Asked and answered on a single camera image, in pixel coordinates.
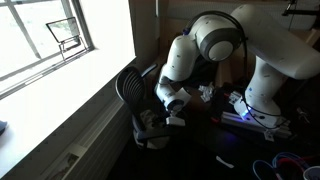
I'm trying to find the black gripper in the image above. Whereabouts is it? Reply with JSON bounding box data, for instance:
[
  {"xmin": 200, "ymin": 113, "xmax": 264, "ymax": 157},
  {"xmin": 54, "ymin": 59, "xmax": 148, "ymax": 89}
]
[{"xmin": 158, "ymin": 110, "xmax": 174, "ymax": 130}]

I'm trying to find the light grey clothing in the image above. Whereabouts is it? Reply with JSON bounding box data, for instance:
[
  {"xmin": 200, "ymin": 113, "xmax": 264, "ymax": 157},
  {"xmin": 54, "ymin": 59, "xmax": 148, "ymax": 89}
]
[{"xmin": 139, "ymin": 109, "xmax": 171, "ymax": 150}]

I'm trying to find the aluminium rail robot base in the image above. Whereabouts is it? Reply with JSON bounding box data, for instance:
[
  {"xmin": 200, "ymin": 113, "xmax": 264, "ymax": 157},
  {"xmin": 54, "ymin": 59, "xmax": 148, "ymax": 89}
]
[{"xmin": 219, "ymin": 111, "xmax": 293, "ymax": 143}]

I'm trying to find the black office chair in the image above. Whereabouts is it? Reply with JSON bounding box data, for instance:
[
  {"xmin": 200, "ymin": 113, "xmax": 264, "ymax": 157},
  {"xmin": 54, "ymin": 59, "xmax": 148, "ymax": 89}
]
[{"xmin": 114, "ymin": 63, "xmax": 193, "ymax": 150}]

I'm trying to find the crumpled white paper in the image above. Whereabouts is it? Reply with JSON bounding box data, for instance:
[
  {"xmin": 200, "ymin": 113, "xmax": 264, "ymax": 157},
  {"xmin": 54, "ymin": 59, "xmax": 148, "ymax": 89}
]
[{"xmin": 198, "ymin": 82, "xmax": 216, "ymax": 103}]

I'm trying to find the black box with red tab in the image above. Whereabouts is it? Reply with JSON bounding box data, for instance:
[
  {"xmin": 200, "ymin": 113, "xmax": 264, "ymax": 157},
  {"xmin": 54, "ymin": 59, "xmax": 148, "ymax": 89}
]
[{"xmin": 210, "ymin": 85, "xmax": 232, "ymax": 124}]

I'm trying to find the black backpack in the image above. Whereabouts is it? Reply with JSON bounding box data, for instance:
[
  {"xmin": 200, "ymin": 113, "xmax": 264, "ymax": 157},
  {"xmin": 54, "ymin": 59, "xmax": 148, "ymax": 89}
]
[{"xmin": 191, "ymin": 54, "xmax": 219, "ymax": 88}]

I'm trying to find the white strip on floor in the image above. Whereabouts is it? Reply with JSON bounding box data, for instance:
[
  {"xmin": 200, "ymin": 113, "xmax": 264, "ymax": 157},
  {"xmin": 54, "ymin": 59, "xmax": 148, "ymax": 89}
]
[{"xmin": 215, "ymin": 155, "xmax": 235, "ymax": 169}]

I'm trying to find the printed paper sheet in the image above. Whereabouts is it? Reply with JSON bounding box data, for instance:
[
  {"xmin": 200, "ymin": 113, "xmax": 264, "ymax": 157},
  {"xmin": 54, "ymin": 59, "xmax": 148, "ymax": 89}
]
[{"xmin": 41, "ymin": 143, "xmax": 88, "ymax": 180}]

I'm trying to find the white cup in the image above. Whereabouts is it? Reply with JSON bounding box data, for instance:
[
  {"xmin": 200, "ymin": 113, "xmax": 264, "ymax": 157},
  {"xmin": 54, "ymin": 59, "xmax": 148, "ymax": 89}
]
[{"xmin": 302, "ymin": 165, "xmax": 320, "ymax": 180}]

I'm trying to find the wall heater cover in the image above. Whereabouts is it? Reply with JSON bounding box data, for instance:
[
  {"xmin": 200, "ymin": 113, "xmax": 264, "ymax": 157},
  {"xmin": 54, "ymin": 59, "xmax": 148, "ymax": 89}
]
[{"xmin": 71, "ymin": 99, "xmax": 135, "ymax": 180}]

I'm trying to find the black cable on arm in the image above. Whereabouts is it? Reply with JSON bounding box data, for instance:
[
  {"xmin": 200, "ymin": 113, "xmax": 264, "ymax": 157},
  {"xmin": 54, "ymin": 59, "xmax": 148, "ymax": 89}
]
[{"xmin": 182, "ymin": 9, "xmax": 292, "ymax": 131}]

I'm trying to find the blue cable loop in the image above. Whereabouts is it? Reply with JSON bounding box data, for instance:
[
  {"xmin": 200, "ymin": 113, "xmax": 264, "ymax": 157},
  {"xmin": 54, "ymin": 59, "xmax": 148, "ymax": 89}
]
[
  {"xmin": 252, "ymin": 159, "xmax": 279, "ymax": 180},
  {"xmin": 271, "ymin": 151, "xmax": 312, "ymax": 172}
]

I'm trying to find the window frame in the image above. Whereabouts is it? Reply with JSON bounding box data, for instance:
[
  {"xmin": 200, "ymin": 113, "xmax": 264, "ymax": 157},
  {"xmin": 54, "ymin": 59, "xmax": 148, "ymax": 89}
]
[{"xmin": 0, "ymin": 0, "xmax": 95, "ymax": 100}]

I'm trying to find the black wire sign stand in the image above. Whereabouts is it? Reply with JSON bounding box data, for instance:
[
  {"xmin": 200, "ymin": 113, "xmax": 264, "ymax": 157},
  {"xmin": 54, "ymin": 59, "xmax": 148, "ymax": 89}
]
[{"xmin": 45, "ymin": 16, "xmax": 89, "ymax": 62}]

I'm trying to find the red cable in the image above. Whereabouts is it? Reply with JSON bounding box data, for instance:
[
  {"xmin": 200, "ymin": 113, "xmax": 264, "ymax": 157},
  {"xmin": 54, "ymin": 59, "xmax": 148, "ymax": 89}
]
[{"xmin": 276, "ymin": 154, "xmax": 320, "ymax": 175}]

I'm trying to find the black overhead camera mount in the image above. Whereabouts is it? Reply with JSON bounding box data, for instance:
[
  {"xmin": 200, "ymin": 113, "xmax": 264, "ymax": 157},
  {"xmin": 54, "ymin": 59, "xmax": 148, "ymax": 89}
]
[{"xmin": 281, "ymin": 0, "xmax": 320, "ymax": 17}]

